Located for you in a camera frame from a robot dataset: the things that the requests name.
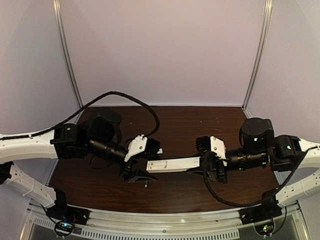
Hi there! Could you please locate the white remote control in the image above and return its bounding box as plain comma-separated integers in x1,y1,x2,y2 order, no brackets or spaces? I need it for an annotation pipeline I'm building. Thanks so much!
146,156,200,173

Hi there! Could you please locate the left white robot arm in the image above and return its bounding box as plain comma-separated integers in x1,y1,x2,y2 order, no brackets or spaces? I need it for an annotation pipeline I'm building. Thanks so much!
0,109,160,220

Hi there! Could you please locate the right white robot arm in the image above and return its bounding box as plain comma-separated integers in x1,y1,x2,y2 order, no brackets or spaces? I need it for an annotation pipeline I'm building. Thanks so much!
188,117,320,213

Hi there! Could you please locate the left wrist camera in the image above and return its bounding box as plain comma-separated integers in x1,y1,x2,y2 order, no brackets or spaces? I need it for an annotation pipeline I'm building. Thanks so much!
124,134,161,162

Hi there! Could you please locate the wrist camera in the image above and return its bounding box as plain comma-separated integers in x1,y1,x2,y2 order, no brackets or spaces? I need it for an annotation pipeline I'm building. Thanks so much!
195,136,226,160
124,134,161,162

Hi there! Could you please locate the right black camera cable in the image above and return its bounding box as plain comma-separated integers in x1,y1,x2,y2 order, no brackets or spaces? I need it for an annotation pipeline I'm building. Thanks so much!
202,146,320,208

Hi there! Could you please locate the black camera cable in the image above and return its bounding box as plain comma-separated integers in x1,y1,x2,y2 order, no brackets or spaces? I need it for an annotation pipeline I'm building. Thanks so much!
0,91,161,141
202,146,320,208

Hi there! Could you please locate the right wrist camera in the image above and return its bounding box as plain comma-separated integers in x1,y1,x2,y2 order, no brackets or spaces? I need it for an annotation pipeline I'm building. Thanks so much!
195,136,226,160

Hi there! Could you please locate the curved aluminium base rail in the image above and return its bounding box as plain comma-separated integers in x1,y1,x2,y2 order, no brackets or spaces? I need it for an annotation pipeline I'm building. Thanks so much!
18,200,311,240

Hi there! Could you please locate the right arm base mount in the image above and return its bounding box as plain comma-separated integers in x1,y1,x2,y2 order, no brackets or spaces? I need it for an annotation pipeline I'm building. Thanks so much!
238,204,287,238

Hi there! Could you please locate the left black camera cable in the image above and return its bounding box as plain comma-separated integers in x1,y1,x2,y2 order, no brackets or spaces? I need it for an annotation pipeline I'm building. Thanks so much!
0,91,161,141

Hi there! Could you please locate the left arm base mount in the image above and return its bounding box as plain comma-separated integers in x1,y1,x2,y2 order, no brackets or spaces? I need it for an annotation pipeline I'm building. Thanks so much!
42,205,91,238

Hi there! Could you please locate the right aluminium frame post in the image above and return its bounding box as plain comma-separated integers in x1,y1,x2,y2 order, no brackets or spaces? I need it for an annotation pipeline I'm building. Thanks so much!
242,0,274,112

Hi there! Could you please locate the aluminium frame post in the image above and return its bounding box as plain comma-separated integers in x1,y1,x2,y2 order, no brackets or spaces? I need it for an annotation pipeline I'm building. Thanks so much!
242,0,274,112
52,0,83,109

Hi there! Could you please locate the left aluminium frame post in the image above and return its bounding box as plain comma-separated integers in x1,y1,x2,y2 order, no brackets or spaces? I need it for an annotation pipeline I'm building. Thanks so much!
52,0,83,109

